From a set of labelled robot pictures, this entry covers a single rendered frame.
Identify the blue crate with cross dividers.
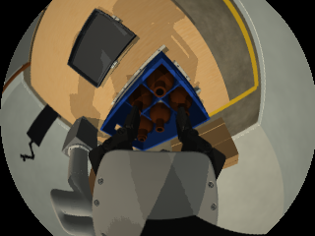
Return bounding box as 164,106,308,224
100,51,211,150

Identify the brown glass bottle with blue label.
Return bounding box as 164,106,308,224
138,114,154,142

